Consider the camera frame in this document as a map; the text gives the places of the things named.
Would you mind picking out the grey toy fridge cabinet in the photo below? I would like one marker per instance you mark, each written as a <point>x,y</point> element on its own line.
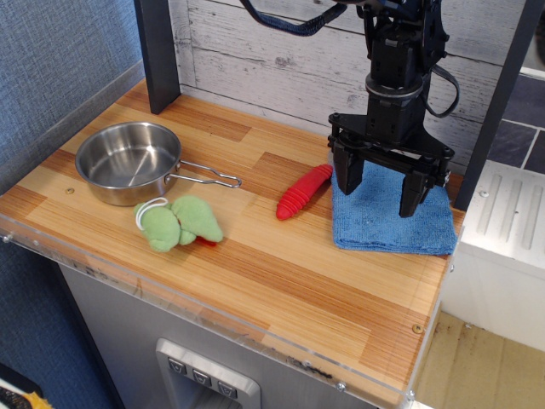
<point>169,348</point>

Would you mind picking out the white plastic sink unit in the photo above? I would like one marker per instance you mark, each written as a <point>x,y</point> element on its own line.
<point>496,279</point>

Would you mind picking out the dark grey post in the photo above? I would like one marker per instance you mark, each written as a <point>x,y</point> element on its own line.
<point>158,53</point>
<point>523,34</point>

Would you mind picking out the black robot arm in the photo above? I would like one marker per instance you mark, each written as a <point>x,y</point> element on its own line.
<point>405,42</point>

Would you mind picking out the clear acrylic table edge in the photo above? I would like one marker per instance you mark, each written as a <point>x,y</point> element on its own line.
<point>356,321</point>

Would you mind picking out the red handled metal spoon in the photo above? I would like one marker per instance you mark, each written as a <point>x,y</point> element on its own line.
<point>296,197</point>

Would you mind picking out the dark grey right post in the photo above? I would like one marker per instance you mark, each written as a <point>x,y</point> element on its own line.
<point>523,34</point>

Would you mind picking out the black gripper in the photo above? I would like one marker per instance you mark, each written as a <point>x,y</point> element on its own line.
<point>391,134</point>

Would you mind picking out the black yellow object corner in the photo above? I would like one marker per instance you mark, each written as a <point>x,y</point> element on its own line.
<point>18,391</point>

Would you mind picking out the dark grey left post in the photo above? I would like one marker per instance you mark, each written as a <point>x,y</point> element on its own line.
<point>158,53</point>

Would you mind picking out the stainless steel pot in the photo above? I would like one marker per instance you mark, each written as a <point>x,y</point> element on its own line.
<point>129,163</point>

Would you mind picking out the blue folded cloth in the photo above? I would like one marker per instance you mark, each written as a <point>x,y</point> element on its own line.
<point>368,219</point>

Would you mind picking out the green plush toy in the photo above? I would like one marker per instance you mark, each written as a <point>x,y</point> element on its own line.
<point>166,225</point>

